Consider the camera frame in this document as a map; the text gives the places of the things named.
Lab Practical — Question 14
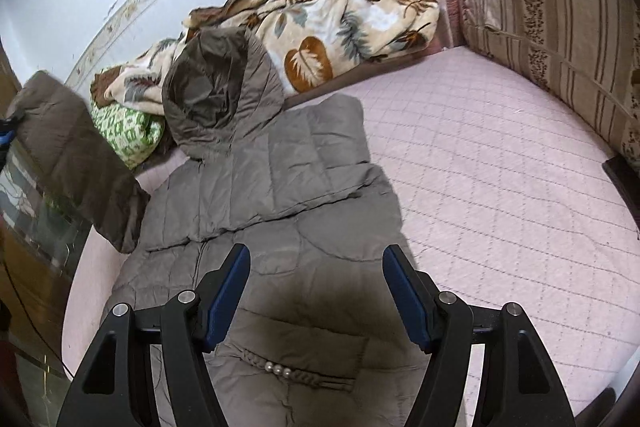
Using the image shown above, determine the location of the grey-brown hooded puffer jacket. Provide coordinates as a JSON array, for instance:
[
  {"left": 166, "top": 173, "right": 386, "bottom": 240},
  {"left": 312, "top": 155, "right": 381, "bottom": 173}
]
[{"left": 15, "top": 27, "right": 437, "bottom": 427}]

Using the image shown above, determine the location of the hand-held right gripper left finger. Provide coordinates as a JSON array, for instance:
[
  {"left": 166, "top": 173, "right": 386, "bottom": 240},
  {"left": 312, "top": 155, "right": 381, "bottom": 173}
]
[{"left": 56, "top": 243, "right": 252, "bottom": 427}]

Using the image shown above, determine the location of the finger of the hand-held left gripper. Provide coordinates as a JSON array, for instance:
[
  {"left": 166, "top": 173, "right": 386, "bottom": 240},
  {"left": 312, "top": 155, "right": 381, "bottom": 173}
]
[{"left": 0, "top": 107, "right": 27, "bottom": 168}]

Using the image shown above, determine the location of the flat black rectangular object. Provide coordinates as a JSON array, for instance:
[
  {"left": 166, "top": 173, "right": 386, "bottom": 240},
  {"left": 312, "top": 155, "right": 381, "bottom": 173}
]
[{"left": 602, "top": 154, "right": 640, "bottom": 208}]

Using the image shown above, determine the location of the brown glass panel door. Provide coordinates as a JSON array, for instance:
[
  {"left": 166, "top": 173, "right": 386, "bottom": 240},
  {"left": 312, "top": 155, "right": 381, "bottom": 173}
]
[{"left": 0, "top": 38, "right": 93, "bottom": 427}]

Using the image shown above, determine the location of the green patterned pillow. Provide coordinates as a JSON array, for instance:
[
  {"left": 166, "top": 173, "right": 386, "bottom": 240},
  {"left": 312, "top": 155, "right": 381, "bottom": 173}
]
[{"left": 90, "top": 101, "right": 167, "bottom": 170}]

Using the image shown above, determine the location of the striped floral sofa cushion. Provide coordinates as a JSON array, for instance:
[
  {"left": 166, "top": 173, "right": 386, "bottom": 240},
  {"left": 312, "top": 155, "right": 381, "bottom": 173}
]
[{"left": 459, "top": 0, "right": 640, "bottom": 158}]

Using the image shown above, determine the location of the pink quilted sofa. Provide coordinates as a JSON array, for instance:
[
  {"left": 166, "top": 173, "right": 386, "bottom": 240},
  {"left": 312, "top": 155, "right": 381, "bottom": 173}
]
[{"left": 59, "top": 0, "right": 640, "bottom": 427}]

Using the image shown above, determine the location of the leaf print fleece blanket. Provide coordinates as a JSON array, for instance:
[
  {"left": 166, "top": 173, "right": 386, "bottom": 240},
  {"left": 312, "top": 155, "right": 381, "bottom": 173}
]
[{"left": 90, "top": 0, "right": 442, "bottom": 108}]

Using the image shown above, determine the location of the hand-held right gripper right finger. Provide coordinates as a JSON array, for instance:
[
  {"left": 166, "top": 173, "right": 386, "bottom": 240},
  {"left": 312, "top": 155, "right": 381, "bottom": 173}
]
[{"left": 382, "top": 245, "right": 576, "bottom": 427}]

